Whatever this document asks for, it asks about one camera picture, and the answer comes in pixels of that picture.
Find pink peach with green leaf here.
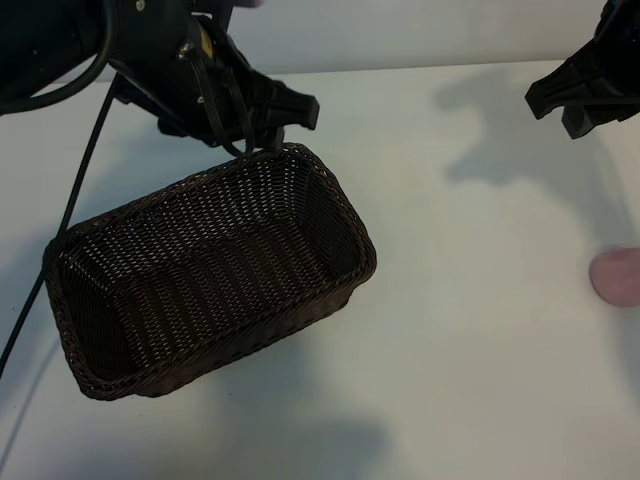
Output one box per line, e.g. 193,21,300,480
588,247,640,307

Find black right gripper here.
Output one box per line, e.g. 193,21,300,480
524,0,640,141

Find long straight black cable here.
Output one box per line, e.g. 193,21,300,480
0,82,120,374

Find curved black arm cable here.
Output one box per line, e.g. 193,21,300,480
0,29,109,116

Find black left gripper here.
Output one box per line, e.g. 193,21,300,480
110,9,321,152

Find black gripper cable bundle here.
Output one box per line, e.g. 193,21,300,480
182,22,259,159

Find dark brown woven wicker basket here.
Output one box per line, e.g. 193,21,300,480
43,142,377,401

